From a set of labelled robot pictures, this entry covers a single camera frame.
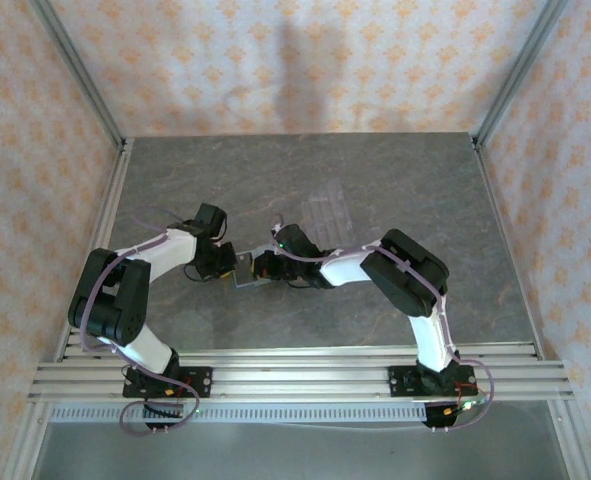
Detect aluminium frame post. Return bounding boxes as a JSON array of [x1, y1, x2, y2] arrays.
[[472, 0, 571, 151], [27, 0, 129, 151]]

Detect aluminium front rail beam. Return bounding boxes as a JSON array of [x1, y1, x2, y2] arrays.
[[27, 357, 575, 401]]

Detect aluminium table edge rail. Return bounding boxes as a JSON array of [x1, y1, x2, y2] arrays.
[[62, 342, 542, 362]]

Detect grey metal lower shelf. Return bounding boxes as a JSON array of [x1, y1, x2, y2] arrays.
[[32, 399, 571, 480]]

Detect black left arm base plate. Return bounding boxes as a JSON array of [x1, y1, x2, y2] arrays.
[[123, 366, 214, 400]]

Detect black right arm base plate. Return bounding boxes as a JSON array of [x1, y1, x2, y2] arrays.
[[388, 364, 476, 399]]

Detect black electronics bracket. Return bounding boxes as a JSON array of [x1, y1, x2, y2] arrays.
[[423, 399, 479, 432], [142, 402, 186, 433]]

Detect teal card holder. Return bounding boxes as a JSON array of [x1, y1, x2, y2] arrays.
[[232, 247, 279, 291]]

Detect aluminium table side rail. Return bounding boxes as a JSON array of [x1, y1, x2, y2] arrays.
[[472, 134, 591, 480], [2, 137, 136, 480]]

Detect slotted grey cable duct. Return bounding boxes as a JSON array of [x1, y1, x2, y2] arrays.
[[49, 403, 429, 424]]

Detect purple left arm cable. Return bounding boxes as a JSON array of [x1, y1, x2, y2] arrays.
[[77, 205, 200, 437]]

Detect clear acrylic card stand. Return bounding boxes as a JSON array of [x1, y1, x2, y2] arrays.
[[299, 180, 354, 246]]

